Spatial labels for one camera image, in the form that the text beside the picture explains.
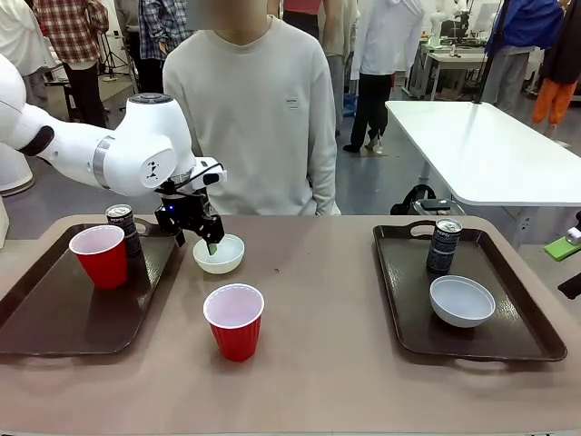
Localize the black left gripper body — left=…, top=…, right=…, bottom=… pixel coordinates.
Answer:
left=153, top=180, right=218, bottom=236

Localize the white bowl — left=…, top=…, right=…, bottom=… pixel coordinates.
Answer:
left=192, top=233, right=246, bottom=275

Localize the black drink can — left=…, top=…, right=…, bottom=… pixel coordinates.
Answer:
left=104, top=203, right=142, bottom=260
left=425, top=218, right=463, bottom=275

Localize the red plastic cup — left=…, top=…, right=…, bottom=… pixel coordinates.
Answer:
left=202, top=283, right=266, bottom=363
left=67, top=224, right=130, bottom=292

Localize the grey bowl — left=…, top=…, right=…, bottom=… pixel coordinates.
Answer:
left=428, top=274, right=497, bottom=330

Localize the person's left forearm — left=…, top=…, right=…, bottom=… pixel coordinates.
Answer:
left=308, top=135, right=340, bottom=216

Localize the brown plastic tray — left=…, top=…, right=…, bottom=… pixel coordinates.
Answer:
left=371, top=220, right=569, bottom=363
left=0, top=216, right=185, bottom=356

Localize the person in beige sweatshirt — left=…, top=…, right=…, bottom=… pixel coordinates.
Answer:
left=162, top=0, right=340, bottom=217

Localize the white table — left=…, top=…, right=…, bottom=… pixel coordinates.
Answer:
left=384, top=100, right=581, bottom=249

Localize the bystander in orange trousers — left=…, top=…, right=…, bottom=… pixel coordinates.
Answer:
left=530, top=0, right=581, bottom=126

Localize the black bag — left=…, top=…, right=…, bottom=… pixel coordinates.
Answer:
left=389, top=184, right=467, bottom=217

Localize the bystander in blue plaid shirt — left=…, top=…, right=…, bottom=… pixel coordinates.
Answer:
left=135, top=0, right=194, bottom=96

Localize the black pole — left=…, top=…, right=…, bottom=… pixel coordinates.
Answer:
left=471, top=0, right=512, bottom=106

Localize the bystander in grey top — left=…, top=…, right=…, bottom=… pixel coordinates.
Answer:
left=113, top=0, right=144, bottom=92

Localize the bystander in red plaid shirt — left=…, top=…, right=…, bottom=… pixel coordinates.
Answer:
left=34, top=0, right=113, bottom=131

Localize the grey workshop desk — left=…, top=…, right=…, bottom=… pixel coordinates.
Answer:
left=408, top=38, right=500, bottom=102

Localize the bystander in blue jacket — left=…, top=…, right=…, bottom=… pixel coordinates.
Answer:
left=483, top=0, right=564, bottom=106

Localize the bystander in red top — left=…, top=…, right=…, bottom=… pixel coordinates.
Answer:
left=281, top=0, right=327, bottom=41

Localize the bystander in olive jacket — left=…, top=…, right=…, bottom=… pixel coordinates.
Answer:
left=322, top=0, right=360, bottom=137

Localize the bystander in white clothes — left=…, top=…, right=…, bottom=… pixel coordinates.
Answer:
left=0, top=0, right=55, bottom=108

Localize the bystander in white shirt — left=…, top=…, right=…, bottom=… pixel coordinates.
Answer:
left=342, top=0, right=427, bottom=154

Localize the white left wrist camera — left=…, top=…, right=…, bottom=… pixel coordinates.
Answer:
left=188, top=155, right=229, bottom=188

